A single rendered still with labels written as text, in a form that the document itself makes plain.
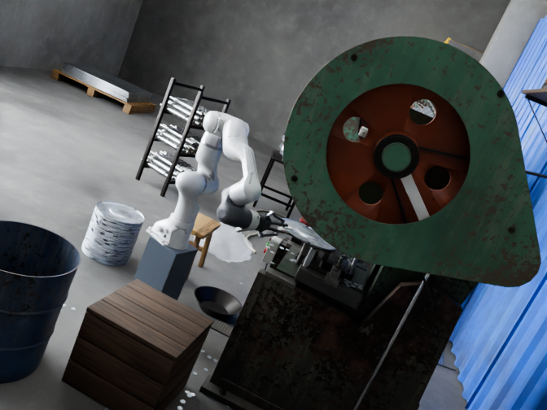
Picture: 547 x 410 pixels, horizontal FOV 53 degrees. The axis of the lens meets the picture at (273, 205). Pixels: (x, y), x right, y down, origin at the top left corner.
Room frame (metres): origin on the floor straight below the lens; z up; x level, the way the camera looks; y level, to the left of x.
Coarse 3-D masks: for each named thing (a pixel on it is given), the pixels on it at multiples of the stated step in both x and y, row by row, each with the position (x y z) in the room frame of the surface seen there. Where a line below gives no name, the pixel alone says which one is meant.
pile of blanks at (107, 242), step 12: (96, 216) 2.92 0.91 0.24; (96, 228) 2.89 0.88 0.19; (108, 228) 2.87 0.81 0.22; (120, 228) 2.89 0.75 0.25; (132, 228) 2.93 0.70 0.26; (84, 240) 2.96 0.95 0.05; (96, 240) 2.89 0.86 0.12; (108, 240) 2.88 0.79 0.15; (120, 240) 2.90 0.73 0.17; (132, 240) 2.97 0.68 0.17; (84, 252) 2.91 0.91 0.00; (96, 252) 2.88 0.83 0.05; (108, 252) 2.90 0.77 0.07; (120, 252) 2.93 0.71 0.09; (108, 264) 2.89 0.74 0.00; (120, 264) 2.95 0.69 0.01
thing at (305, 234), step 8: (288, 224) 2.45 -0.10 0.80; (296, 224) 2.52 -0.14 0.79; (304, 224) 2.58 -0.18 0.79; (296, 232) 2.38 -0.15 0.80; (304, 232) 2.42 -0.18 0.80; (312, 232) 2.49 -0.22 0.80; (304, 240) 2.29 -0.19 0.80; (312, 240) 2.37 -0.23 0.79; (320, 240) 2.43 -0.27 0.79; (320, 248) 2.31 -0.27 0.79; (328, 248) 2.36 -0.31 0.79
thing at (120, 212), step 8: (104, 208) 2.98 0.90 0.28; (112, 208) 3.02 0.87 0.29; (120, 208) 3.07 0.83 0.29; (128, 208) 3.13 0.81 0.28; (112, 216) 2.92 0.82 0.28; (120, 216) 2.96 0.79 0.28; (128, 216) 3.00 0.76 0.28; (136, 216) 3.06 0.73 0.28; (128, 224) 2.91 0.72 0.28; (136, 224) 2.95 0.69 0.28
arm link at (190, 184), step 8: (184, 176) 2.42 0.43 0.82; (192, 176) 2.43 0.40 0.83; (200, 176) 2.48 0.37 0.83; (176, 184) 2.43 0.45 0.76; (184, 184) 2.40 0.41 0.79; (192, 184) 2.41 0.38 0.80; (200, 184) 2.45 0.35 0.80; (184, 192) 2.42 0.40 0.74; (192, 192) 2.43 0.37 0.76; (200, 192) 2.48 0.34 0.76; (184, 200) 2.45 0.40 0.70; (192, 200) 2.45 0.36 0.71; (176, 208) 2.49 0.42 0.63; (184, 208) 2.46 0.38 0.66; (192, 208) 2.47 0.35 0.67; (176, 216) 2.48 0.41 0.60; (184, 216) 2.47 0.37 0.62; (192, 216) 2.48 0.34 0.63
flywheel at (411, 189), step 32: (384, 96) 2.04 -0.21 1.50; (416, 96) 2.03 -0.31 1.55; (384, 128) 2.04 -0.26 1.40; (416, 128) 2.02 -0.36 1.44; (448, 128) 2.01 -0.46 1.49; (352, 160) 2.04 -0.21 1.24; (384, 160) 1.90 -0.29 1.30; (416, 160) 1.91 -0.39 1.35; (448, 160) 2.01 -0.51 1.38; (352, 192) 2.04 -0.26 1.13; (384, 192) 2.02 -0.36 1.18; (416, 192) 1.96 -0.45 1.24; (448, 192) 2.00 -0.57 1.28
